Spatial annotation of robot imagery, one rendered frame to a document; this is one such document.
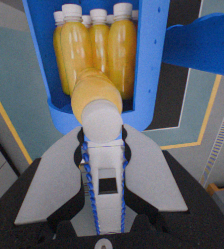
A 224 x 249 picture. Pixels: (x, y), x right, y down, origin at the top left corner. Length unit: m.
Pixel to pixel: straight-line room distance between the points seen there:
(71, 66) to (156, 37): 0.18
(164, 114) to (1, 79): 1.76
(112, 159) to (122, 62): 0.54
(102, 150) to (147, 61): 0.53
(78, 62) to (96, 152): 0.49
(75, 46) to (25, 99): 1.47
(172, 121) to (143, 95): 1.45
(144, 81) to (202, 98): 1.73
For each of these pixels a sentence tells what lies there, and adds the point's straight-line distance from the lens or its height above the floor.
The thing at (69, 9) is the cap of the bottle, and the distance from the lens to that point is 0.35.
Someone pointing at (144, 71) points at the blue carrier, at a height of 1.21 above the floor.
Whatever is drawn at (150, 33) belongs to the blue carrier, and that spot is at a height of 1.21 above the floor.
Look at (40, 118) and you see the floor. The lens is 1.79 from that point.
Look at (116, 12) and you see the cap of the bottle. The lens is 0.35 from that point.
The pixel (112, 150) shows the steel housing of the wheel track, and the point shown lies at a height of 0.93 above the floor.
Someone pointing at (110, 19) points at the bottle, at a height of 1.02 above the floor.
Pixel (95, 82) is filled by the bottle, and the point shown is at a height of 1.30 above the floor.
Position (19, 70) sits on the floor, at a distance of 1.68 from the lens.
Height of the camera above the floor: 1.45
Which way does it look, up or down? 60 degrees down
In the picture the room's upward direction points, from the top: 172 degrees clockwise
